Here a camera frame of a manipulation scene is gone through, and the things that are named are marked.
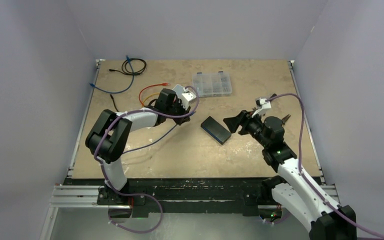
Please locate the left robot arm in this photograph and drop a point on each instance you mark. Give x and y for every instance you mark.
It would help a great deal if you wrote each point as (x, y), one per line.
(109, 135)

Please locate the black rectangular box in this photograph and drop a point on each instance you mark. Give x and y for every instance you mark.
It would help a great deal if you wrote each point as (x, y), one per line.
(215, 130)

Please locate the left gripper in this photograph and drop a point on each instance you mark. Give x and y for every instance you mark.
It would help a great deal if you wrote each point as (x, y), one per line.
(178, 103)

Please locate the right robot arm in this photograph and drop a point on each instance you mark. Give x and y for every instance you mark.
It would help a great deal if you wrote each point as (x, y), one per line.
(293, 188)

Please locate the white network switch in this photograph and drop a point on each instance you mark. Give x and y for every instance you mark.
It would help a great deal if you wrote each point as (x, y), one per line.
(178, 89)

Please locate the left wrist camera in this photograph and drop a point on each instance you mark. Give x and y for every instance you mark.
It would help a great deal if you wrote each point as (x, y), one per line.
(187, 97)

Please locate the yellow handled pliers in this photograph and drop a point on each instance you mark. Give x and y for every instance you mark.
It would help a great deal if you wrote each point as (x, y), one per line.
(285, 118)

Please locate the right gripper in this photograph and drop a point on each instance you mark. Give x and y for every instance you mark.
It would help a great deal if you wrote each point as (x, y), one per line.
(244, 119)

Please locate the clear plastic organizer box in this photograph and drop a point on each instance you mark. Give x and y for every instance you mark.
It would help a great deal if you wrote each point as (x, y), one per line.
(217, 84)

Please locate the black mounting base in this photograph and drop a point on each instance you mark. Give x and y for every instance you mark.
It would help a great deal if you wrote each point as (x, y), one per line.
(248, 196)

